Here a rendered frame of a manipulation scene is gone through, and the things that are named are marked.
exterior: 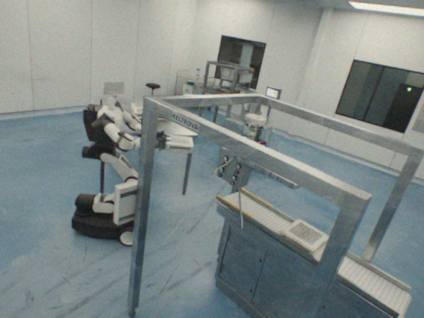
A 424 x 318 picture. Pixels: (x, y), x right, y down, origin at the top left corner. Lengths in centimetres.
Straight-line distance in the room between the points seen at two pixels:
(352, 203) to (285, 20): 673
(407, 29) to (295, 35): 212
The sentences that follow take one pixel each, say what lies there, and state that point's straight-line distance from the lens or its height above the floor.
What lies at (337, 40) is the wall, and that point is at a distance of 711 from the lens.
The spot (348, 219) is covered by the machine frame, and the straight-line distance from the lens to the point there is 103.
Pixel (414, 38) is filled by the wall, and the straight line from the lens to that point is 690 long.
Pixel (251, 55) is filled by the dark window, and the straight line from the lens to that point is 784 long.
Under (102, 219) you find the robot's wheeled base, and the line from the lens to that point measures 312.
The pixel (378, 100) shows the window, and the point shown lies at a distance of 693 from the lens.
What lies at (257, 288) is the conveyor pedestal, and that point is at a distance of 247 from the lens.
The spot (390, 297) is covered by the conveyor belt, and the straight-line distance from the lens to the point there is 209.
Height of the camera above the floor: 201
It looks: 23 degrees down
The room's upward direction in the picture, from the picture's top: 11 degrees clockwise
